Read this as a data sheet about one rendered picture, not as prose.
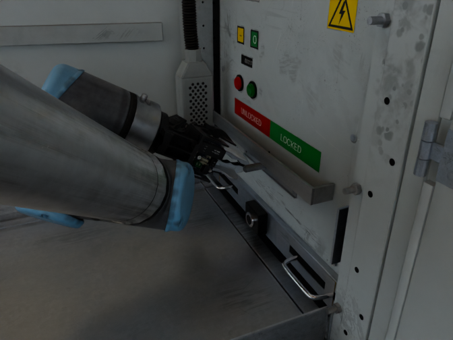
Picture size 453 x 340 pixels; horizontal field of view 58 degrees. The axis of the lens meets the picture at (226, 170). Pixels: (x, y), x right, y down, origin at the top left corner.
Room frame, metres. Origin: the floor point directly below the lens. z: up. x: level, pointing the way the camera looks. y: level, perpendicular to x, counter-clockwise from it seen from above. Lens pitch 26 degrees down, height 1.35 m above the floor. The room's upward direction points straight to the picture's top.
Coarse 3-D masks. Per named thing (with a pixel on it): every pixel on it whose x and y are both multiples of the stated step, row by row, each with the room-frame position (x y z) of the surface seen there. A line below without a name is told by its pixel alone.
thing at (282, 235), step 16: (224, 176) 0.89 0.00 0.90; (240, 192) 0.80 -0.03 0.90; (272, 224) 0.66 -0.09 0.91; (272, 240) 0.66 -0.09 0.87; (288, 240) 0.61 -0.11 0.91; (288, 256) 0.61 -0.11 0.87; (304, 256) 0.56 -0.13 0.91; (304, 272) 0.56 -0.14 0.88; (320, 272) 0.52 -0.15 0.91; (320, 288) 0.51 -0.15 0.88
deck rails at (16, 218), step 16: (0, 208) 0.77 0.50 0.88; (0, 224) 0.75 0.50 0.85; (16, 224) 0.75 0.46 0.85; (288, 320) 0.41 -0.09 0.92; (304, 320) 0.42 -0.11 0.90; (320, 320) 0.44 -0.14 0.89; (240, 336) 0.39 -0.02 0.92; (256, 336) 0.39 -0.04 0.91; (272, 336) 0.40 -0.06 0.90; (288, 336) 0.41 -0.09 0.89; (304, 336) 0.43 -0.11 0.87; (320, 336) 0.44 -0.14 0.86
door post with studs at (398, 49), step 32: (384, 0) 0.44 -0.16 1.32; (416, 0) 0.40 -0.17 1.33; (384, 32) 0.43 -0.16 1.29; (416, 32) 0.39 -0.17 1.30; (384, 64) 0.42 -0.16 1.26; (416, 64) 0.38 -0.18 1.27; (384, 96) 0.41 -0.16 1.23; (384, 128) 0.40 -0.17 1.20; (384, 160) 0.40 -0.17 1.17; (352, 192) 0.42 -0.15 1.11; (384, 192) 0.39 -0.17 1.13; (352, 224) 0.43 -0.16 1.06; (384, 224) 0.38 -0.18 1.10; (352, 256) 0.42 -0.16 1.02; (352, 288) 0.41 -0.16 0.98; (352, 320) 0.40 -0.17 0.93
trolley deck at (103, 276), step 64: (0, 256) 0.64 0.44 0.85; (64, 256) 0.64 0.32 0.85; (128, 256) 0.64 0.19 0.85; (192, 256) 0.64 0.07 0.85; (256, 256) 0.64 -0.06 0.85; (0, 320) 0.48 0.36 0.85; (64, 320) 0.48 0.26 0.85; (128, 320) 0.48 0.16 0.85; (192, 320) 0.48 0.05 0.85; (256, 320) 0.48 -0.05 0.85
